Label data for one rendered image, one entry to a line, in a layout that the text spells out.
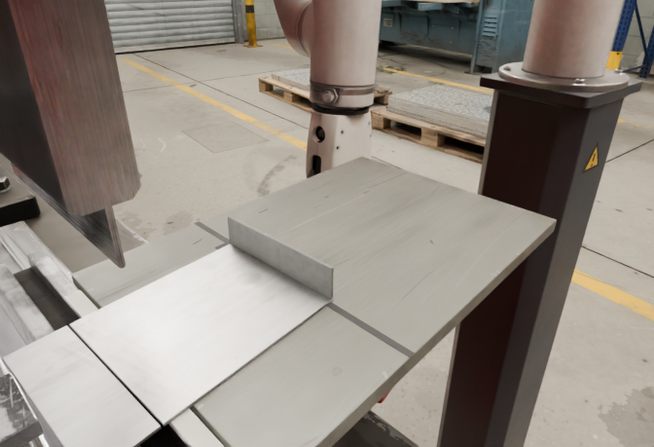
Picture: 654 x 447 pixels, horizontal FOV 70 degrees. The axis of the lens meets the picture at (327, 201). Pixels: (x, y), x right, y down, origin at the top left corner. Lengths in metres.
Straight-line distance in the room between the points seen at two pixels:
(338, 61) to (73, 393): 0.45
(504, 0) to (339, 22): 5.36
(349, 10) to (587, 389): 1.43
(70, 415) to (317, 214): 0.19
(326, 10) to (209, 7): 7.88
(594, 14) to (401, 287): 0.60
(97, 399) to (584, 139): 0.72
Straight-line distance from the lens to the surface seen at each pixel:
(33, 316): 0.29
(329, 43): 0.57
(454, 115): 3.40
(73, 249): 0.60
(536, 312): 0.94
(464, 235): 0.32
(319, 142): 0.59
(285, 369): 0.22
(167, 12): 8.17
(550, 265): 0.89
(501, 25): 5.91
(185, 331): 0.24
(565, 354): 1.83
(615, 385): 1.79
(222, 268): 0.28
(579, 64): 0.80
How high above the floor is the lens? 1.16
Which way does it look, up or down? 27 degrees down
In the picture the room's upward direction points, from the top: straight up
